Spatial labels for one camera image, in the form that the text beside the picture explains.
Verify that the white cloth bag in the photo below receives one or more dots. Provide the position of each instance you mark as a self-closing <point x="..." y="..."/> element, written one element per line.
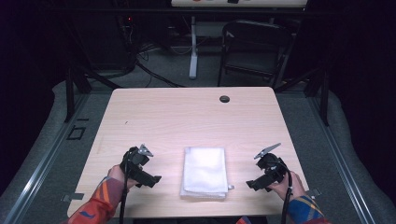
<point x="204" y="171"/>

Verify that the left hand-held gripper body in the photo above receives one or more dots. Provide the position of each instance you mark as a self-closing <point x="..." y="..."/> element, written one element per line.
<point x="134" y="160"/>

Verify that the black folding chair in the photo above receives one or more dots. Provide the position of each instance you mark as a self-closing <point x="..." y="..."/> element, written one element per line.
<point x="258" y="34"/>

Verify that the light background table top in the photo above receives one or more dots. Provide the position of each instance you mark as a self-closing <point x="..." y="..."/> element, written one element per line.
<point x="264" y="3"/>

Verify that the dark equipment rack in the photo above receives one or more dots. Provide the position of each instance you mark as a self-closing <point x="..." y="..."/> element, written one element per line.
<point x="106" y="40"/>

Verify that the black horizontal frame bar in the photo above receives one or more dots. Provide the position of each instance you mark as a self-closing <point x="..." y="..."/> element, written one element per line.
<point x="124" y="11"/>

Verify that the white table leg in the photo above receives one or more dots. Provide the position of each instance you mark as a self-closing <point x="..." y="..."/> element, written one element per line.
<point x="193" y="62"/>

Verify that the black metal frame stand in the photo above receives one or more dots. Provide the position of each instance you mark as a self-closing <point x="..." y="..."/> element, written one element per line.
<point x="325" y="99"/>
<point x="70" y="93"/>

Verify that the person's right hand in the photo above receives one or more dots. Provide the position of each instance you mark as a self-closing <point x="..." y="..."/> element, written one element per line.
<point x="294" y="186"/>

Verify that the aluminium floor rail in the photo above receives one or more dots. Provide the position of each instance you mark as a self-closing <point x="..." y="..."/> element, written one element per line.
<point x="40" y="168"/>
<point x="342" y="168"/>

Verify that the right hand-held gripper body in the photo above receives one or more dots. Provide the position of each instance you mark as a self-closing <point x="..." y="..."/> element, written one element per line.
<point x="272" y="166"/>

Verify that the person's left hand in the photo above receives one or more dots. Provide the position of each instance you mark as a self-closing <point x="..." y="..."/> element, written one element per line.
<point x="116" y="172"/>

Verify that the person's patterned clothing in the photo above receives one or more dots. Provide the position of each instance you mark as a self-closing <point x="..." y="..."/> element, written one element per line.
<point x="243" y="220"/>

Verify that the grey tape piece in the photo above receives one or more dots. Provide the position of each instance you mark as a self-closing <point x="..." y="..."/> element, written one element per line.
<point x="72" y="196"/>
<point x="314" y="193"/>

